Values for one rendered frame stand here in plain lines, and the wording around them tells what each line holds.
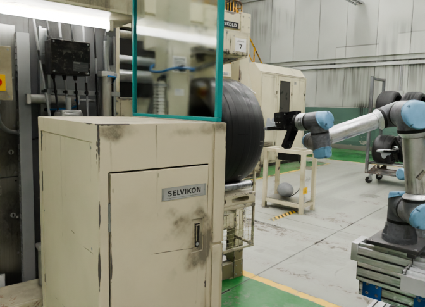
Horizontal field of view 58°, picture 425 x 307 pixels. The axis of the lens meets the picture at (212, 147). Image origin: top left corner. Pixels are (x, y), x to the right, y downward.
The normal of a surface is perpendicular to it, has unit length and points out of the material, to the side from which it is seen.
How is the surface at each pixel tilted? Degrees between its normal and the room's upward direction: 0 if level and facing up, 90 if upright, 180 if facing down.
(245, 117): 72
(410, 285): 90
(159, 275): 90
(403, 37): 90
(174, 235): 90
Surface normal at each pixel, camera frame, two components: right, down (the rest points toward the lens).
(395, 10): -0.67, 0.07
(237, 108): 0.56, -0.34
